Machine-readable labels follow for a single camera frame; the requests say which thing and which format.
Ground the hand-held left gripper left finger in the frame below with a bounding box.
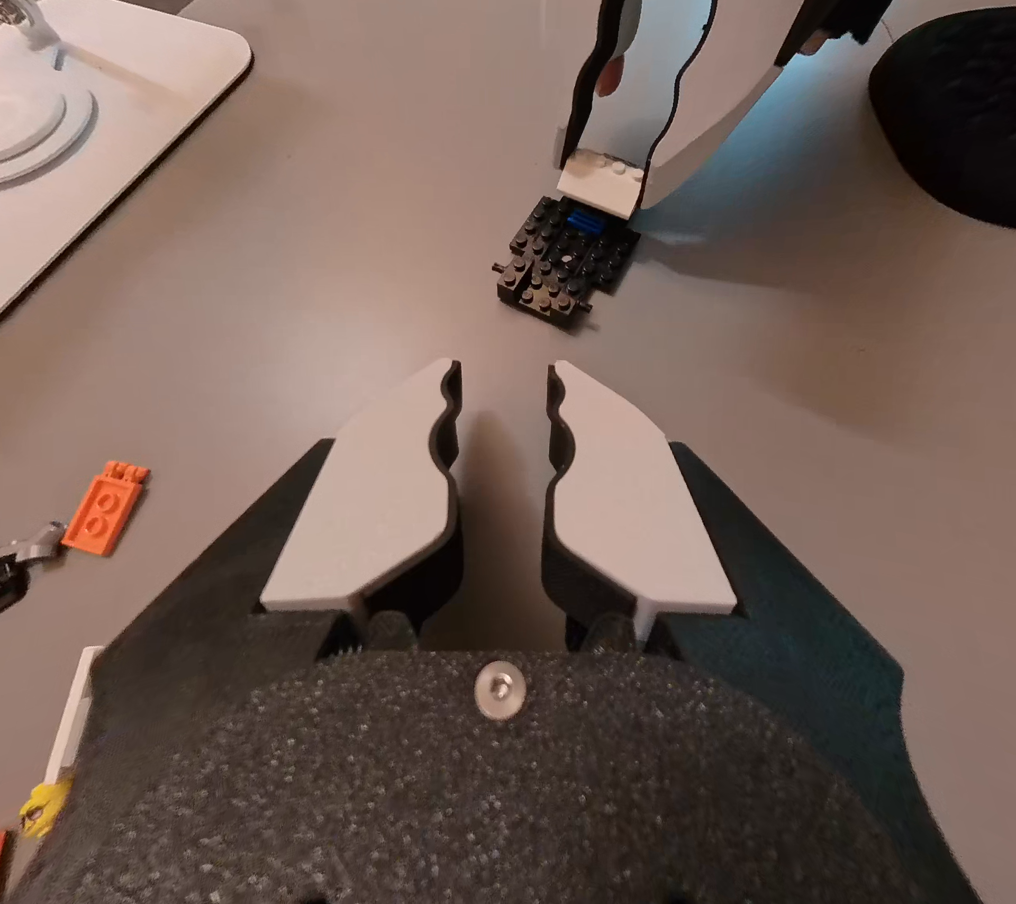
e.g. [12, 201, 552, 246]
[259, 358, 466, 619]

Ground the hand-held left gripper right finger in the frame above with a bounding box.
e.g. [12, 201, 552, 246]
[542, 360, 741, 638]

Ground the black lego chassis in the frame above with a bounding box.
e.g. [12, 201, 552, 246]
[491, 190, 646, 319]

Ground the pile of lego pieces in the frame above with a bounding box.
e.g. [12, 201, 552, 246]
[1, 458, 155, 849]

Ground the black round cushion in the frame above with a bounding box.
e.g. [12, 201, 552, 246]
[867, 6, 1016, 232]

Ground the white book stand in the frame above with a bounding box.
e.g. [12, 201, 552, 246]
[1, 0, 257, 321]

